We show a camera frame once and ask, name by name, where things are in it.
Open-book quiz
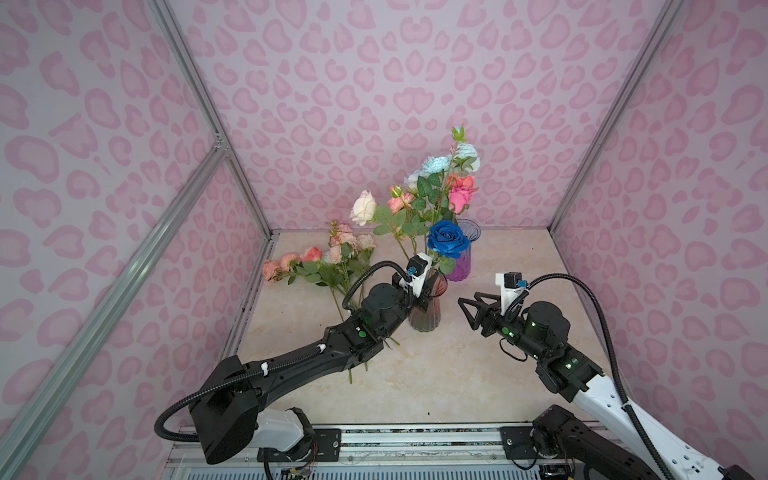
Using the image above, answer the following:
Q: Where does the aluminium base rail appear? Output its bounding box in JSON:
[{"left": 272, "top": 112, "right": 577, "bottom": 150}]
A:
[{"left": 161, "top": 421, "right": 685, "bottom": 480}]

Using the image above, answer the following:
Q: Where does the purple glass vase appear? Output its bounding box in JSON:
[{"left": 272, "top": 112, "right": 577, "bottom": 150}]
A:
[{"left": 446, "top": 219, "right": 482, "bottom": 282}]

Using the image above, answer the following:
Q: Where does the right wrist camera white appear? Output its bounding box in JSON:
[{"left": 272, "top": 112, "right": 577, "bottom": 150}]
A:
[{"left": 495, "top": 272, "right": 529, "bottom": 316}]

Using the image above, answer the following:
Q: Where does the diagonal aluminium frame bar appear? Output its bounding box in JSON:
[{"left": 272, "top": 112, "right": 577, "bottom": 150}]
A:
[{"left": 1, "top": 145, "right": 228, "bottom": 479}]

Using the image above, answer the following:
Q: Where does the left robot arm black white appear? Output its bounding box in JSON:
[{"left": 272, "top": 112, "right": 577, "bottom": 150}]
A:
[{"left": 189, "top": 274, "right": 438, "bottom": 465}]

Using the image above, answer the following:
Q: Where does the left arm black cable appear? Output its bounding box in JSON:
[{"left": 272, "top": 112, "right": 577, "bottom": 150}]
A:
[{"left": 153, "top": 260, "right": 412, "bottom": 444}]

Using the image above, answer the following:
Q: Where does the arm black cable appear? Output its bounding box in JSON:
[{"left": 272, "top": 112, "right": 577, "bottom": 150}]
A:
[
  {"left": 506, "top": 272, "right": 676, "bottom": 480},
  {"left": 153, "top": 260, "right": 412, "bottom": 444}
]

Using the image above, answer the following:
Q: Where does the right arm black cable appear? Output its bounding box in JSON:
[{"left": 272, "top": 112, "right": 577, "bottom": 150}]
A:
[{"left": 506, "top": 272, "right": 676, "bottom": 480}]

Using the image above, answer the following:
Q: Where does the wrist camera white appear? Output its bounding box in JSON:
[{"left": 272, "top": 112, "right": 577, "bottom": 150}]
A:
[
  {"left": 495, "top": 272, "right": 529, "bottom": 316},
  {"left": 392, "top": 252, "right": 432, "bottom": 299}
]

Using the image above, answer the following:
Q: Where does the red pink rose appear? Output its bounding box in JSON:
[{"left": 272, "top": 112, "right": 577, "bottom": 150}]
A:
[{"left": 440, "top": 173, "right": 478, "bottom": 225}]

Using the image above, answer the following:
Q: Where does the dark blue rose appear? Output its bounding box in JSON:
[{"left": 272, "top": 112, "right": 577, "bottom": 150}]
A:
[{"left": 427, "top": 220, "right": 471, "bottom": 275}]

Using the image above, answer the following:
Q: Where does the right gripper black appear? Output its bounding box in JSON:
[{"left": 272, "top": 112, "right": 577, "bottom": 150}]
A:
[{"left": 457, "top": 292, "right": 549, "bottom": 363}]

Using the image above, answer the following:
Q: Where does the peach spray rose stem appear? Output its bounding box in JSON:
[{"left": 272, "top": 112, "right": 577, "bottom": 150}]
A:
[{"left": 323, "top": 221, "right": 375, "bottom": 292}]

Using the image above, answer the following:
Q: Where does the small magenta rose bud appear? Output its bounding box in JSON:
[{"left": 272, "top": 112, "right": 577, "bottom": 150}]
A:
[{"left": 448, "top": 187, "right": 474, "bottom": 215}]

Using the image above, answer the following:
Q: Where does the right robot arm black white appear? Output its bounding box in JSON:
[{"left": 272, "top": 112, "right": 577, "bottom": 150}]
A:
[{"left": 458, "top": 288, "right": 750, "bottom": 479}]

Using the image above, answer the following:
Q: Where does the cream white rose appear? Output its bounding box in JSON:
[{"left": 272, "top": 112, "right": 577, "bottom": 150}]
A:
[{"left": 350, "top": 190, "right": 411, "bottom": 258}]

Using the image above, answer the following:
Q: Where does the pale blue white rose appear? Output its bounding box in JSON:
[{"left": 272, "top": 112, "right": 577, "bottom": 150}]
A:
[{"left": 402, "top": 171, "right": 422, "bottom": 193}]

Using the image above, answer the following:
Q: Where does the pink spray rose stem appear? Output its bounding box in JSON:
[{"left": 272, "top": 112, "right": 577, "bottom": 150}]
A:
[{"left": 387, "top": 186, "right": 418, "bottom": 255}]

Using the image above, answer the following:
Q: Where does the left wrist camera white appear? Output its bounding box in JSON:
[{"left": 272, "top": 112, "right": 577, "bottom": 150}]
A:
[{"left": 392, "top": 252, "right": 432, "bottom": 299}]

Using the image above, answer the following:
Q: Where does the red grey glass vase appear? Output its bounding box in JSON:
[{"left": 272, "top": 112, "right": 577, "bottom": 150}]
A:
[{"left": 408, "top": 273, "right": 448, "bottom": 333}]

